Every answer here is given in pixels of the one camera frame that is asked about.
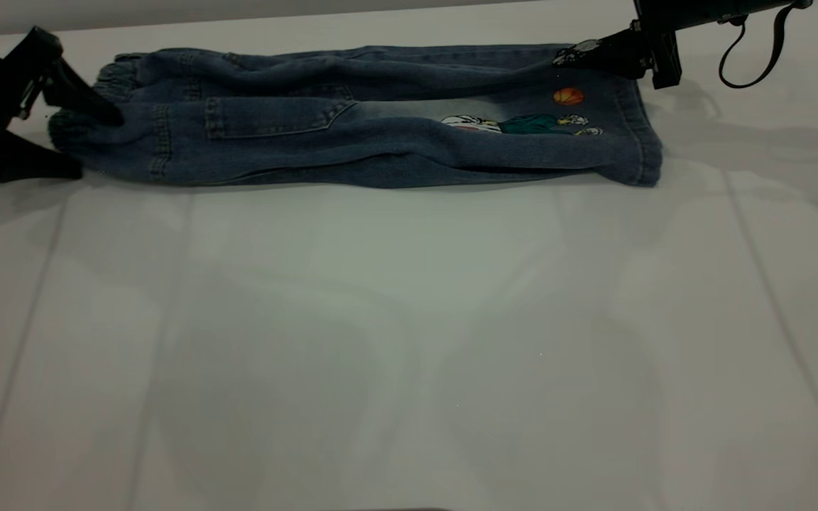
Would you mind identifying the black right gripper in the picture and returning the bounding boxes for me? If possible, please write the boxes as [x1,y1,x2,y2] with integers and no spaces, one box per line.
[572,19,684,91]

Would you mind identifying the blue denim kids jeans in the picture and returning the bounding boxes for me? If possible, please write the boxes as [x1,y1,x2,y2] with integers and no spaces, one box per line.
[49,44,664,189]

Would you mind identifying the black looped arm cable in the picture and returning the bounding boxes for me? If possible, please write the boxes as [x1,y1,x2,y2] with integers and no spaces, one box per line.
[718,3,809,90]

